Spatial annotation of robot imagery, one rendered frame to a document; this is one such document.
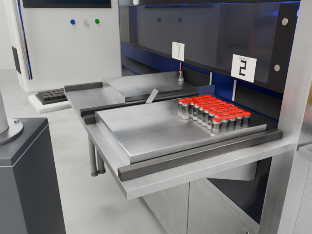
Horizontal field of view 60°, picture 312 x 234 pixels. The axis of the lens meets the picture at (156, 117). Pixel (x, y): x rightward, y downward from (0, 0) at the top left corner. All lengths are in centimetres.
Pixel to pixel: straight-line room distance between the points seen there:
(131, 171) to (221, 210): 56
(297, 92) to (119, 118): 44
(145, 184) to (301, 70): 40
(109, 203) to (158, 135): 125
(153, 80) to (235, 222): 62
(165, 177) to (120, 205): 133
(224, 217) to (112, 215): 93
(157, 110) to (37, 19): 76
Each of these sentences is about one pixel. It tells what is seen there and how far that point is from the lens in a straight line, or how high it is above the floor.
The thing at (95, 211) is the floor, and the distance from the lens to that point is 182.
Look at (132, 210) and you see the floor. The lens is 179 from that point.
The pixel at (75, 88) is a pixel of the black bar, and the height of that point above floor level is 89.
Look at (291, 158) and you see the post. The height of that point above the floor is 84.
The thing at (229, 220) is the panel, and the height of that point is 52.
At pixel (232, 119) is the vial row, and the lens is 66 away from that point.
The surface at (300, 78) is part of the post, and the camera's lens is 65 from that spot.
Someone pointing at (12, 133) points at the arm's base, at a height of 87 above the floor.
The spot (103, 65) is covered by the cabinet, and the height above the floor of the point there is 89.
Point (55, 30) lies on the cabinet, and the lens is 136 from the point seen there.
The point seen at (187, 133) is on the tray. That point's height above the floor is 88.
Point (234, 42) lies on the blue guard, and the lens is 79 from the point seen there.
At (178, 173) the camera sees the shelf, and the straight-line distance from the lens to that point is 52.
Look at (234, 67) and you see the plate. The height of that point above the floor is 102.
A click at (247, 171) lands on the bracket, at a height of 76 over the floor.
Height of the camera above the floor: 117
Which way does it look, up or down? 22 degrees down
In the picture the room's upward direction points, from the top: straight up
